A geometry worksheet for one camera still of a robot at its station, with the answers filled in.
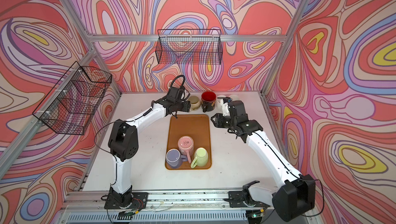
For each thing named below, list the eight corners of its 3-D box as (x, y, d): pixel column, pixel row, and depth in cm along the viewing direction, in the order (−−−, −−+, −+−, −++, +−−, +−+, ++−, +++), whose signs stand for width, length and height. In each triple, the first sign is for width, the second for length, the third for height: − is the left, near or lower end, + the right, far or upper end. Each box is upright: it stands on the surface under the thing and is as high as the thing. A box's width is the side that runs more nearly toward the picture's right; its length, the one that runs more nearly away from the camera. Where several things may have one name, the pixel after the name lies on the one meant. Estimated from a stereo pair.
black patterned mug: (201, 114, 107) (201, 105, 100) (201, 99, 116) (201, 91, 108) (216, 114, 107) (217, 105, 100) (214, 99, 116) (215, 91, 108)
